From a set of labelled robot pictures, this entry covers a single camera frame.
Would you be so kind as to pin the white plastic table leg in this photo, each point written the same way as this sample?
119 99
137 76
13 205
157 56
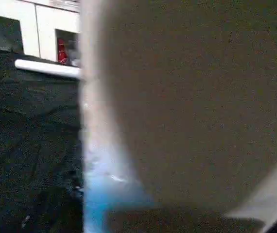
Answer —
177 107
46 68

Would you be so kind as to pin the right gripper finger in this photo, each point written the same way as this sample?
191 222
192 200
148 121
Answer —
65 204

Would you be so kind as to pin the white glass-door cabinet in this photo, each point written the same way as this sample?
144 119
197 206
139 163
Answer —
36 26

